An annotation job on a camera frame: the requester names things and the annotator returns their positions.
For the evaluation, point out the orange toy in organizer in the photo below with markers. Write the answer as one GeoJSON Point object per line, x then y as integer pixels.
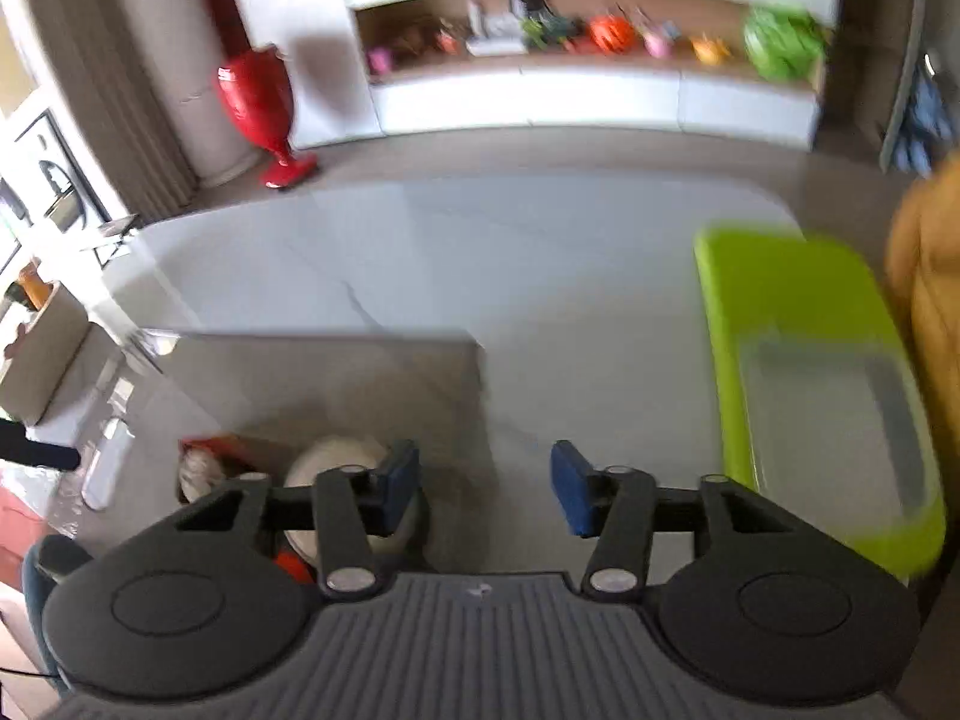
{"type": "Point", "coordinates": [37, 290]}

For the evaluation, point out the red orange plush duck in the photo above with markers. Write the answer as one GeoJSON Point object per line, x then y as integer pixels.
{"type": "Point", "coordinates": [295, 567]}

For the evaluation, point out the white router box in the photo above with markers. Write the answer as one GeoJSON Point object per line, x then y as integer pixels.
{"type": "Point", "coordinates": [494, 34]}

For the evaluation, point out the yellow toy pot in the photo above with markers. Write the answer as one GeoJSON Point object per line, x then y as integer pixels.
{"type": "Point", "coordinates": [710, 51]}

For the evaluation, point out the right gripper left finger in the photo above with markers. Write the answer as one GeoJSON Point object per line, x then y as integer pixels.
{"type": "Point", "coordinates": [349, 508]}

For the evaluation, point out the orange pumpkin toy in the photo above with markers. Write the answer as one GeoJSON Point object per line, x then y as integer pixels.
{"type": "Point", "coordinates": [612, 34]}

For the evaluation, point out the pink small cup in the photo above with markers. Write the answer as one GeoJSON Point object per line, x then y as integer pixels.
{"type": "Point", "coordinates": [380, 61]}

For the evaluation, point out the red floor vase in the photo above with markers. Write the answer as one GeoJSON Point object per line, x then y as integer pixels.
{"type": "Point", "coordinates": [255, 90]}

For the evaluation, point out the pink toy cup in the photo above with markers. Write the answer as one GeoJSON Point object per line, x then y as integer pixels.
{"type": "Point", "coordinates": [660, 40]}

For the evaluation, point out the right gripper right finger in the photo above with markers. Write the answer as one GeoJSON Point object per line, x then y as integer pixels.
{"type": "Point", "coordinates": [615, 508]}

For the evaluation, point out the crochet doll green dress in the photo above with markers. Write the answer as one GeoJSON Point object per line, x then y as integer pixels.
{"type": "Point", "coordinates": [206, 462]}

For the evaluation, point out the round beige zipper pouch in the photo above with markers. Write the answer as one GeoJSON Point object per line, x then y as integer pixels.
{"type": "Point", "coordinates": [351, 454]}

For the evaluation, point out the green plastic bag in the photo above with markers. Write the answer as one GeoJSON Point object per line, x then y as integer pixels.
{"type": "Point", "coordinates": [784, 45]}

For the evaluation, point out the blue robot figurine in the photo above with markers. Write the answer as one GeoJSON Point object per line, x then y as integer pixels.
{"type": "Point", "coordinates": [928, 133]}

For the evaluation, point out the green bin lid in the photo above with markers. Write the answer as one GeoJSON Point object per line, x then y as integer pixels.
{"type": "Point", "coordinates": [819, 408]}

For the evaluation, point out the yellow cushioned chair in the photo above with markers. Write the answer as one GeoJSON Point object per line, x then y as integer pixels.
{"type": "Point", "coordinates": [921, 269]}

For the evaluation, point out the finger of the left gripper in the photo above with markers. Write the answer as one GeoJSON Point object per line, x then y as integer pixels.
{"type": "Point", "coordinates": [17, 447]}

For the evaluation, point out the cream rectangular desk organizer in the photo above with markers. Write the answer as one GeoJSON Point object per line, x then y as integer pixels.
{"type": "Point", "coordinates": [41, 358]}

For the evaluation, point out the green toy tractor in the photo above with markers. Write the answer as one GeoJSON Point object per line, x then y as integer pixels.
{"type": "Point", "coordinates": [548, 31]}

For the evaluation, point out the smoky transparent storage bin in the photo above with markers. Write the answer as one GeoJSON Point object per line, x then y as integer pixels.
{"type": "Point", "coordinates": [281, 395]}

